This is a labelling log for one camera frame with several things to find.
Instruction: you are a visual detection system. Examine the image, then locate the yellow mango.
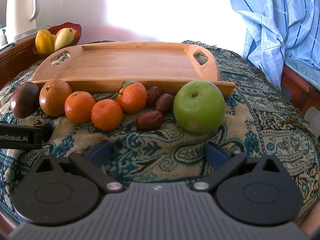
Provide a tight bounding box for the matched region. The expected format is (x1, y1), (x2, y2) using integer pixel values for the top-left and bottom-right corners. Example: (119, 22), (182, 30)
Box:
(54, 28), (75, 52)

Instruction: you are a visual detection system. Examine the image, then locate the teal paisley table cover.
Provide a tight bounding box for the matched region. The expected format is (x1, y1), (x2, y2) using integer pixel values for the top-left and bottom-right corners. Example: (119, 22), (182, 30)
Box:
(0, 40), (320, 230)

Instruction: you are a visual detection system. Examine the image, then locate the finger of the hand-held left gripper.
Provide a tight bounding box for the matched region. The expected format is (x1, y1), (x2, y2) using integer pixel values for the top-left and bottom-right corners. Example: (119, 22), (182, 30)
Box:
(41, 124), (54, 143)

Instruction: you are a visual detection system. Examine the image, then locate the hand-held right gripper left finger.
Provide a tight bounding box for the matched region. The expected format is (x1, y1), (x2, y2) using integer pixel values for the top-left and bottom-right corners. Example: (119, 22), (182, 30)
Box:
(34, 140), (125, 194)

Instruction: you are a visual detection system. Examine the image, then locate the brown wooden cabinet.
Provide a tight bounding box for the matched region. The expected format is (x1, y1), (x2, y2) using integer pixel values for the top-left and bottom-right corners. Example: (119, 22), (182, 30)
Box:
(0, 34), (42, 89)

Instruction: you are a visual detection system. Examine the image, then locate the dark purple round fruit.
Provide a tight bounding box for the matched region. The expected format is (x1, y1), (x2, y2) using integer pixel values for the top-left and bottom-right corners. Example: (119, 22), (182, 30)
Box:
(10, 82), (39, 118)

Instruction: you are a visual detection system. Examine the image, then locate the dried red date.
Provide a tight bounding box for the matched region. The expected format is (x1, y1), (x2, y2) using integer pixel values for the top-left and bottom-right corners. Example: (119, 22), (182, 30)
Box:
(155, 93), (175, 114)
(136, 110), (164, 131)
(146, 87), (162, 107)

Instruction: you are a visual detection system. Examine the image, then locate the wooden chair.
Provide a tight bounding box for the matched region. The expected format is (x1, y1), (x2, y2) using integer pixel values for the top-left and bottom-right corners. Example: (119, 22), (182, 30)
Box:
(281, 56), (320, 117)

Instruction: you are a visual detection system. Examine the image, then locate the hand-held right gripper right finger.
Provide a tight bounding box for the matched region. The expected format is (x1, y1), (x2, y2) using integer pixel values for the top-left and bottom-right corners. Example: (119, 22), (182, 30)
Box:
(192, 142), (285, 194)

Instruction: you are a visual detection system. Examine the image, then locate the blue plaid cloth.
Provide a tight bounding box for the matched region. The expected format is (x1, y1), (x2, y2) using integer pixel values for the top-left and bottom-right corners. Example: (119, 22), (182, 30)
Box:
(226, 0), (320, 87)

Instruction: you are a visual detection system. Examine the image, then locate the green apple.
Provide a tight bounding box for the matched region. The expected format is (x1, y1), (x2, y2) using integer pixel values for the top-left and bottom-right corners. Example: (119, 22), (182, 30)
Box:
(173, 80), (226, 135)

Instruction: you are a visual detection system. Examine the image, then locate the red glass bowl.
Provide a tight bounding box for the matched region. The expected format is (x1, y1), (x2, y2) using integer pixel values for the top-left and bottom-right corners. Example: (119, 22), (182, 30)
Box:
(32, 22), (82, 55)

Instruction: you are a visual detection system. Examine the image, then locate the wooden tray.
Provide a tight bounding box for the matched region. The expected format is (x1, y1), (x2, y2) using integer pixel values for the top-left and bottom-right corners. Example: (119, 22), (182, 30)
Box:
(30, 41), (236, 97)

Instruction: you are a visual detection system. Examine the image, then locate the brownish orange citrus fruit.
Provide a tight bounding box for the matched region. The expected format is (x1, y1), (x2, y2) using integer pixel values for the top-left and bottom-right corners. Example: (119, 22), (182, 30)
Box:
(39, 79), (72, 117)

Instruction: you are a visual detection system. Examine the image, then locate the white electric kettle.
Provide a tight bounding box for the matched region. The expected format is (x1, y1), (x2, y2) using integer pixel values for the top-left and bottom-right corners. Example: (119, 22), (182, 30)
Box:
(5, 0), (40, 43)

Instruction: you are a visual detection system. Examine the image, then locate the small orange tangerine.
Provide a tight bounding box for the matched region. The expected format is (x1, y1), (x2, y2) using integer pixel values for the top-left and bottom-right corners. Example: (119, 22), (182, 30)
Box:
(64, 92), (97, 124)
(91, 99), (123, 131)

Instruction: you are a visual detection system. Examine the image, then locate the tangerine with green leaf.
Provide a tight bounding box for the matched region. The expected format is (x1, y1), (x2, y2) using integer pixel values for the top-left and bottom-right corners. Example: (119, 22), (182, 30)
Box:
(110, 80), (148, 114)

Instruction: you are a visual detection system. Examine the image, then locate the yellow starfruit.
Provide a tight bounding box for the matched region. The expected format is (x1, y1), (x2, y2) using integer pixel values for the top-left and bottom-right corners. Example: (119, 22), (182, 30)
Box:
(35, 29), (55, 54)

